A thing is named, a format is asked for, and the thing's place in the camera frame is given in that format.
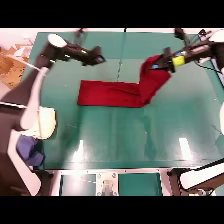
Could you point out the red T-shirt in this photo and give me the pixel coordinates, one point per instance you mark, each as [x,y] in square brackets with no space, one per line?
[113,95]

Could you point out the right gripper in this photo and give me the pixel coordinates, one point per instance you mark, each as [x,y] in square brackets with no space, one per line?
[165,60]

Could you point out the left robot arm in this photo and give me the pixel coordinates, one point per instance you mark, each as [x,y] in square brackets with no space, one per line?
[31,103]

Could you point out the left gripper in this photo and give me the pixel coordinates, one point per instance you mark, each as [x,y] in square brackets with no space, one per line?
[93,56]

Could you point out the silver frame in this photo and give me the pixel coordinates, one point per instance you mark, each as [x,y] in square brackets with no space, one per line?
[106,183]

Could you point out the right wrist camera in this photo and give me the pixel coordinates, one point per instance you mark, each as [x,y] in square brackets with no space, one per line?
[180,33]

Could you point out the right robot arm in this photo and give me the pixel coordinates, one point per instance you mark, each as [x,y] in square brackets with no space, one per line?
[203,175]

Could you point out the cream garment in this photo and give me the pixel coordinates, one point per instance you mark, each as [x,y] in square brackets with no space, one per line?
[45,123]

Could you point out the purple garment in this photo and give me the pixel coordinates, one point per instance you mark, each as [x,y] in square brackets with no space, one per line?
[28,150]

